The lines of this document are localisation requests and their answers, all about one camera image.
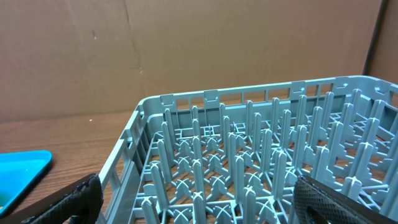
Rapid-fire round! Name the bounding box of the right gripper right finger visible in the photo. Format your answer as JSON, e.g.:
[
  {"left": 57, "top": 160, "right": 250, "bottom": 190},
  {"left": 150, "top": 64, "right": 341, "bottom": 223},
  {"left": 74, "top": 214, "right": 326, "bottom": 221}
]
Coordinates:
[{"left": 292, "top": 175, "right": 397, "bottom": 224}]

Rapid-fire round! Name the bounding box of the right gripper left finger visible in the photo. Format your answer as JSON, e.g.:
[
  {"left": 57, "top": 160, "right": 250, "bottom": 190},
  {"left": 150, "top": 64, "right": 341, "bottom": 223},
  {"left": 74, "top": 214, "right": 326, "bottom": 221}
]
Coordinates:
[{"left": 1, "top": 173, "right": 103, "bottom": 224}]

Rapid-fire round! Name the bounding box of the grey dishwasher rack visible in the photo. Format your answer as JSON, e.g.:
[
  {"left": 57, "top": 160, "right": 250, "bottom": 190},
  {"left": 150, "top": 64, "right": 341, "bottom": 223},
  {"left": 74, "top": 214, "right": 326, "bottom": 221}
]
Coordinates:
[{"left": 98, "top": 76, "right": 397, "bottom": 223}]

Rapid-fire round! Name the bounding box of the teal serving tray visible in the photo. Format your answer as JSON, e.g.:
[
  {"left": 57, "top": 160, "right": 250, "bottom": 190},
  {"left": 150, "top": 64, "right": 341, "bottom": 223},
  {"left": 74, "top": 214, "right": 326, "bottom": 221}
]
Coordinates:
[{"left": 1, "top": 149, "right": 52, "bottom": 218}]

